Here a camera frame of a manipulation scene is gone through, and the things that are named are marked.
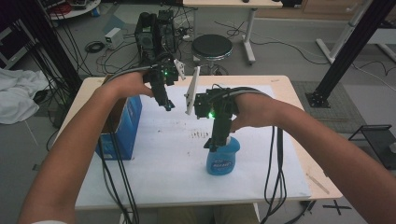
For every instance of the blue bottle with white cap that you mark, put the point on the blue bottle with white cap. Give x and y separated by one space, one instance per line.
222 160

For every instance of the grey floor mat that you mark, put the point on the grey floor mat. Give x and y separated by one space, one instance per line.
345 105

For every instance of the round white table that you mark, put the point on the round white table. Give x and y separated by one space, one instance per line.
77 12

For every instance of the blue cardboard box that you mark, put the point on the blue cardboard box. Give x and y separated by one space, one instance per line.
132 124

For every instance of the black tape cross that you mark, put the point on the black tape cross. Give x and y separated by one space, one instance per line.
336 207

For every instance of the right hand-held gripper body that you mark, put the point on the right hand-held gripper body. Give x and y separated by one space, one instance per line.
218 104

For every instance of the small white box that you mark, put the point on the small white box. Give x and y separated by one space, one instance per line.
112 38

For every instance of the pale thin stick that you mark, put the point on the pale thin stick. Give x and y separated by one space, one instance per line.
317 183

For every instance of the black round stool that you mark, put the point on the black round stool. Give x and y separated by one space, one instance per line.
211 46

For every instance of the white cloth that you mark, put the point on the white cloth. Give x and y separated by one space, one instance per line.
18 93

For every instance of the white metal stand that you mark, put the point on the white metal stand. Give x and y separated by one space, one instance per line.
345 31

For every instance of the person's left hand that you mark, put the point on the person's left hand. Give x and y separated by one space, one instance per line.
127 84

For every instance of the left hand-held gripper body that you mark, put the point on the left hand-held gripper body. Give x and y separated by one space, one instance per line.
160 74

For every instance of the person's legs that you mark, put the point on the person's legs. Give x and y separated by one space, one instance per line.
186 216

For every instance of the pale desk with white legs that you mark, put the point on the pale desk with white legs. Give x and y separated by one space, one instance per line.
230 3

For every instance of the black metal post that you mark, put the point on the black metal post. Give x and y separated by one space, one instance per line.
49 40
351 49

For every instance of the person's right hand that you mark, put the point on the person's right hand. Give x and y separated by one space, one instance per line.
257 110

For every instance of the white table mat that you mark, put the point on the white table mat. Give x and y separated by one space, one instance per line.
174 171

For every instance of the black computer tower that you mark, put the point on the black computer tower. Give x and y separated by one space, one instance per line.
152 34

